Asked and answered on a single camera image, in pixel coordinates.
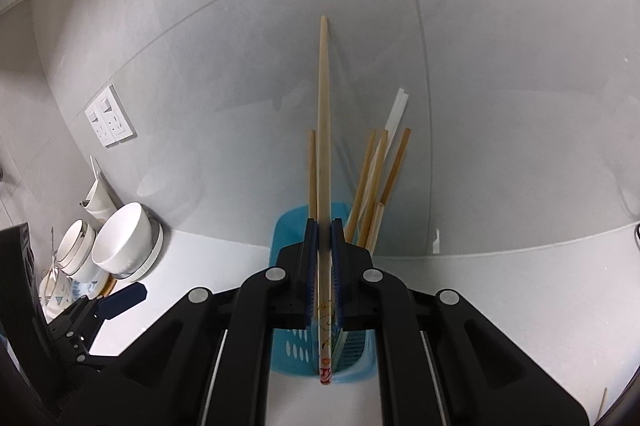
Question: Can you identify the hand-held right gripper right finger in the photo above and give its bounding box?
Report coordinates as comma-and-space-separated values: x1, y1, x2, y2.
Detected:
330, 218, 591, 426

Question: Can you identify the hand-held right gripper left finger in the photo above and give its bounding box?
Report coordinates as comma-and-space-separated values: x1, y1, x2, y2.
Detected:
59, 218, 319, 426

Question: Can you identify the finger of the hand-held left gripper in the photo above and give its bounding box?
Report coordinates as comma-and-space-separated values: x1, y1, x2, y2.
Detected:
47, 282, 148, 365

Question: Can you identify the blue plastic utensil holder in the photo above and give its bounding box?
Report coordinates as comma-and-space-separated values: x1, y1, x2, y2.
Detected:
269, 202, 377, 380

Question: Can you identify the tan chopstick with red end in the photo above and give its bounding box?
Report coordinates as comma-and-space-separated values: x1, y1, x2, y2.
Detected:
316, 16, 335, 386

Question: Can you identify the amber chopstick with clear end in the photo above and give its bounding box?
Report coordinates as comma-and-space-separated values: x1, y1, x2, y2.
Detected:
357, 88, 410, 247

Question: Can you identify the blue patterned dish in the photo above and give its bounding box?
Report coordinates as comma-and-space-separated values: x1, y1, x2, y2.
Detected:
39, 265, 83, 323

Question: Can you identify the large white bowl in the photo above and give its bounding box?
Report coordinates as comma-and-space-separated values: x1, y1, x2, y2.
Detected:
91, 202, 154, 275

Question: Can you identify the white bowl with dark rim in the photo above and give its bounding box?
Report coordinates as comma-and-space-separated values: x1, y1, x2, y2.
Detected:
55, 218, 99, 279

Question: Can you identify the white ceramic jug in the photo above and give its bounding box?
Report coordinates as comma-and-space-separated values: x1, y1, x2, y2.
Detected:
81, 156, 119, 225

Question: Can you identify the white wall socket panel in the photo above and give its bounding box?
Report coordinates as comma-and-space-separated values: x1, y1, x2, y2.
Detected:
84, 84, 136, 149

